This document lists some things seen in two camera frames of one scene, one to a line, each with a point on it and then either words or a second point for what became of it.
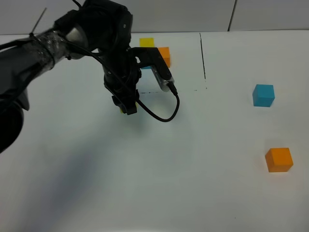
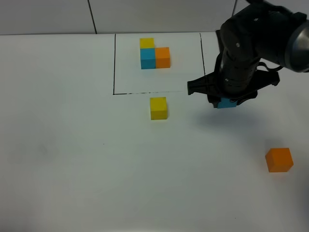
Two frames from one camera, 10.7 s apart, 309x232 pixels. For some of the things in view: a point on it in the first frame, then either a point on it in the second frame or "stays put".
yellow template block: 147,42 stays put
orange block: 279,159 stays put
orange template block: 165,53 stays put
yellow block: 136,105 -> 158,108
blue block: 263,95 -> 226,102
